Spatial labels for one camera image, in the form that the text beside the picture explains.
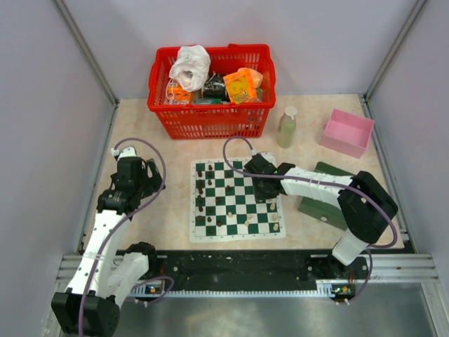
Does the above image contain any pink open box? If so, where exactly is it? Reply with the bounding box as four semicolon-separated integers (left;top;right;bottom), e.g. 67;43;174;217
319;109;375;159

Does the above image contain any dark green box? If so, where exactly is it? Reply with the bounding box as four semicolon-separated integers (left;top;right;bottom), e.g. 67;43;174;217
298;161;351;231

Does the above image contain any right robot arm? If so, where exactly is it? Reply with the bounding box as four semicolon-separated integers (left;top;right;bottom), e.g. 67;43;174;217
244;154;398;278

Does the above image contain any green liquid bottle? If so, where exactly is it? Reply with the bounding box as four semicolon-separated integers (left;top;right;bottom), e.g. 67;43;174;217
276;105;297;149

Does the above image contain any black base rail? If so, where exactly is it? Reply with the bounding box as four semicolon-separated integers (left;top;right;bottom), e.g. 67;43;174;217
143;249;368;291

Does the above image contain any orange snack box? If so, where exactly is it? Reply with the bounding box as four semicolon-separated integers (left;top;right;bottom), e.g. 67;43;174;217
223;67;264;104

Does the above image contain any green white chess mat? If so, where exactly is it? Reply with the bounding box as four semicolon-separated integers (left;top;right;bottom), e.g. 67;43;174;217
189;159;286;244

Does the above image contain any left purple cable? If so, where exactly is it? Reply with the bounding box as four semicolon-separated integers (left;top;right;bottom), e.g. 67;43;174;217
77;138;175;337

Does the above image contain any small orange packet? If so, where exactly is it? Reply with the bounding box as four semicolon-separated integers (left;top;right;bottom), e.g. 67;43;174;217
164;79;192;105

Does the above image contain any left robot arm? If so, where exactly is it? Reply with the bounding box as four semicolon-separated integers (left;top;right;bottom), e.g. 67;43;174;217
51;146;165;336

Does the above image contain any dark queen chess piece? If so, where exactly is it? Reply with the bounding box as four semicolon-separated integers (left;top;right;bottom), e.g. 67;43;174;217
196;195;204;213

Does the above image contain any black wrapped package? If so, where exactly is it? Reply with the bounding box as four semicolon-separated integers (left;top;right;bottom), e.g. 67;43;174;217
201;73;227;100

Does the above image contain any aluminium frame rail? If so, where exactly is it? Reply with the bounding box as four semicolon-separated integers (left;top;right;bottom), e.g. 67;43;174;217
52;0;120;106

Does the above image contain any red plastic basket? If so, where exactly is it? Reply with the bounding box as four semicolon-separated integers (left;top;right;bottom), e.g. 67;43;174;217
147;44;276;140

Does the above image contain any white crumpled plastic bag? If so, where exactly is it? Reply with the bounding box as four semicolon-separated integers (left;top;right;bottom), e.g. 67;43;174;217
169;45;211;92

